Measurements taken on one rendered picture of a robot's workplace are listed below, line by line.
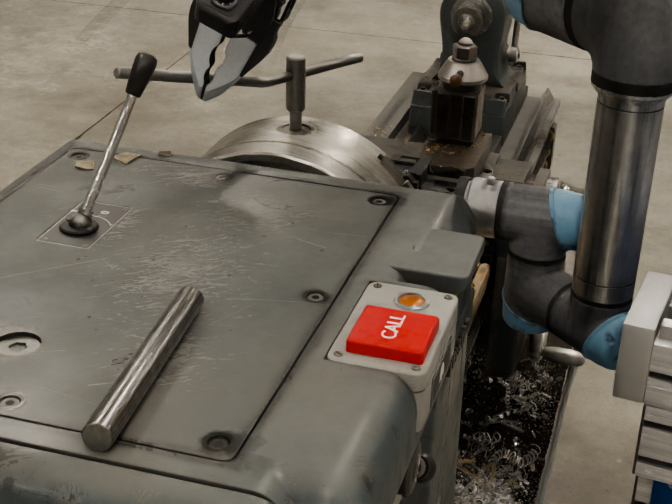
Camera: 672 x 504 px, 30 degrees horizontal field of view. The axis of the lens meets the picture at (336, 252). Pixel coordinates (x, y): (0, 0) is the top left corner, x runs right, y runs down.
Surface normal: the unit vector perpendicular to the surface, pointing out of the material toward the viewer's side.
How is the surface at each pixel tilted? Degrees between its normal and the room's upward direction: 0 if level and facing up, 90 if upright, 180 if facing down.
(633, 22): 65
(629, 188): 90
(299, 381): 0
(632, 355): 90
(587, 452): 0
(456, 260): 0
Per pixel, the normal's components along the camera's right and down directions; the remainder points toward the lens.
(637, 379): -0.40, 0.40
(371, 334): 0.04, -0.90
